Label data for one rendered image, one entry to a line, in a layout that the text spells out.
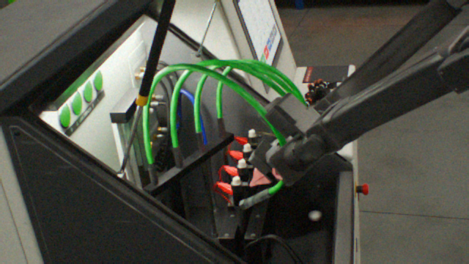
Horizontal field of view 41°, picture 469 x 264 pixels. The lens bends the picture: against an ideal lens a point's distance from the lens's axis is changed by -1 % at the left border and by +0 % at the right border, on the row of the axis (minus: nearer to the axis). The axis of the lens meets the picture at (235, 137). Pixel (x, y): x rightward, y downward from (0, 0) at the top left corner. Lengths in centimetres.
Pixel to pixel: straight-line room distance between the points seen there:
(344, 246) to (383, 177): 211
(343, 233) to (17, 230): 74
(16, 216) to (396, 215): 234
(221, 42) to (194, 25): 9
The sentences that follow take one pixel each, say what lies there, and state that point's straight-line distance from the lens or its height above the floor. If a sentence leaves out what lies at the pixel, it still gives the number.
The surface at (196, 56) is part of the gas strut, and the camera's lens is 168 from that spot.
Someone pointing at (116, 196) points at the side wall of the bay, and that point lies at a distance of 113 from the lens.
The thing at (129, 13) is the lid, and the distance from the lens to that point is 95.
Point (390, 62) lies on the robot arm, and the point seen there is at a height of 139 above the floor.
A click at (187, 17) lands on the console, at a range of 171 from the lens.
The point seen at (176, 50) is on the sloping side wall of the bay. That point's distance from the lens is 170.
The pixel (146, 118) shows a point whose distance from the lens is 143.
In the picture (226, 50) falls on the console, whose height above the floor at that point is 130.
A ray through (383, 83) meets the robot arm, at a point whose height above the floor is 151.
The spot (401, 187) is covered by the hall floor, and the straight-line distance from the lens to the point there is 350.
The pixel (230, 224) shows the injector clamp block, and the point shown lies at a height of 98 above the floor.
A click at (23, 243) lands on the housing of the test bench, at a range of 128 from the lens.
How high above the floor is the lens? 186
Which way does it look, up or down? 27 degrees down
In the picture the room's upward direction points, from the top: 7 degrees counter-clockwise
